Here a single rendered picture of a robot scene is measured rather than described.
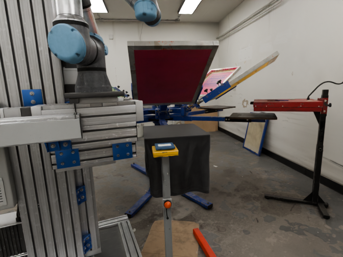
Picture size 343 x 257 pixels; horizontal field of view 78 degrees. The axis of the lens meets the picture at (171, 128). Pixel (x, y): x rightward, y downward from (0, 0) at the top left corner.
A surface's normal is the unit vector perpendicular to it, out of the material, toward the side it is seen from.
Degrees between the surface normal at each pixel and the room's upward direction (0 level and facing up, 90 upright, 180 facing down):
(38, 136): 90
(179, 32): 90
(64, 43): 98
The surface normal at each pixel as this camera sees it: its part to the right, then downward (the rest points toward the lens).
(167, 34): 0.14, 0.18
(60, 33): -0.05, 0.32
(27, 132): 0.38, 0.16
